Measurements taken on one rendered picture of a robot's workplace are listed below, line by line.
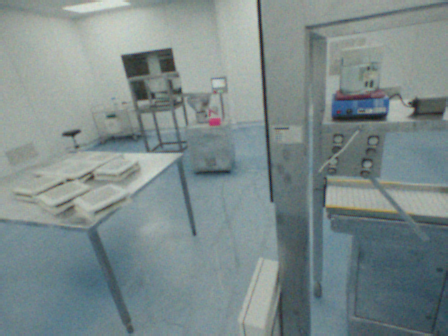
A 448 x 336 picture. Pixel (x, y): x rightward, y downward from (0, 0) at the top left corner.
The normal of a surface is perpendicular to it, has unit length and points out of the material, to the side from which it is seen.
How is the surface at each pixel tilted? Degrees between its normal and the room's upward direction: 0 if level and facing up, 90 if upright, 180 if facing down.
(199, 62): 90
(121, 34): 90
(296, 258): 90
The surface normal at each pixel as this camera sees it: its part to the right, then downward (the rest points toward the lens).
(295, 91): -0.35, 0.40
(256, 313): -0.11, -0.92
